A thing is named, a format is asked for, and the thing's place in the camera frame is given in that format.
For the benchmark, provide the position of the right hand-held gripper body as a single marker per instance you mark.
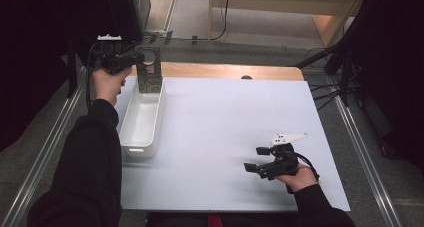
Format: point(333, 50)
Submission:
point(283, 163)

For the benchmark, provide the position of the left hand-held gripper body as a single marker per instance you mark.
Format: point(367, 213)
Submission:
point(111, 60)

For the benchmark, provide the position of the dark patterned phone case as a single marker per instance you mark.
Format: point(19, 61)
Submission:
point(150, 83)

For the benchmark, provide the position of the white plastic storage bin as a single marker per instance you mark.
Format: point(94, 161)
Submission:
point(141, 127)

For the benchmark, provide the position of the person's right hand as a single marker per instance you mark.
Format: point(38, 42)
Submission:
point(300, 178)

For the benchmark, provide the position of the person's left hand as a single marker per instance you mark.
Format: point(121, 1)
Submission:
point(108, 85)

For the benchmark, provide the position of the white board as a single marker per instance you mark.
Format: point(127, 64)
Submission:
point(233, 120)

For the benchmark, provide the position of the dark cabinet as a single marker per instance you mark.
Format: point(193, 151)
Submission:
point(126, 13)

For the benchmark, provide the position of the red fabric patch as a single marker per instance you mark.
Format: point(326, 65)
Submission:
point(215, 221)

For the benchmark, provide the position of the dark round table grommet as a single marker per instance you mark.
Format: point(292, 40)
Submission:
point(246, 77)

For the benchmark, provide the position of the black curtain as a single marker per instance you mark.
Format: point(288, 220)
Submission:
point(393, 53)
point(30, 53)

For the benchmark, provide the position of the person's dark clothing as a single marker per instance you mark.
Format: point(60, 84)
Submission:
point(180, 220)

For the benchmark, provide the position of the black metal stand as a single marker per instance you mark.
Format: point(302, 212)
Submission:
point(346, 70)

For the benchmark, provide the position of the light wooden shelf unit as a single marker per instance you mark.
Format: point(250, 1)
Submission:
point(283, 0)

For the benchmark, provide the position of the metal floor rail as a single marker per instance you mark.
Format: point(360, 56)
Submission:
point(366, 163)
point(43, 160)

